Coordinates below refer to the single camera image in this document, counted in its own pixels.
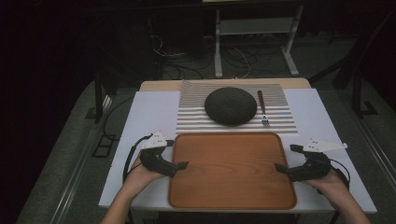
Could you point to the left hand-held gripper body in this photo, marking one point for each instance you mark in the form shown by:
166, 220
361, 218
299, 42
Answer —
154, 157

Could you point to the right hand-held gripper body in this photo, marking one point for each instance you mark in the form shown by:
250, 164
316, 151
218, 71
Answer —
314, 168

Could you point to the brown wooden tray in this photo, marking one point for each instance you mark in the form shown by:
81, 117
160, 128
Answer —
233, 174

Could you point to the person's left hand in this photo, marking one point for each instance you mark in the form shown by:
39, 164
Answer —
138, 177

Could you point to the person's right hand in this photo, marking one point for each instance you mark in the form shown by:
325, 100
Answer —
333, 189

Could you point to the striped placemat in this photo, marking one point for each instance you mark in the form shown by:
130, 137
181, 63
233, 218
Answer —
193, 118

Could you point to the dark round plate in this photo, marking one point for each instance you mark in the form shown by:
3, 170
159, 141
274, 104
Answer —
230, 106

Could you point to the black metal stand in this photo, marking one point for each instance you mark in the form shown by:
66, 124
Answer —
99, 99
358, 77

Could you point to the black floor socket frame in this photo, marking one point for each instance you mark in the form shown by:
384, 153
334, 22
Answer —
104, 146

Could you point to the white metal table frame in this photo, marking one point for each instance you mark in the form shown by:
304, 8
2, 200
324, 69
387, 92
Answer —
255, 26

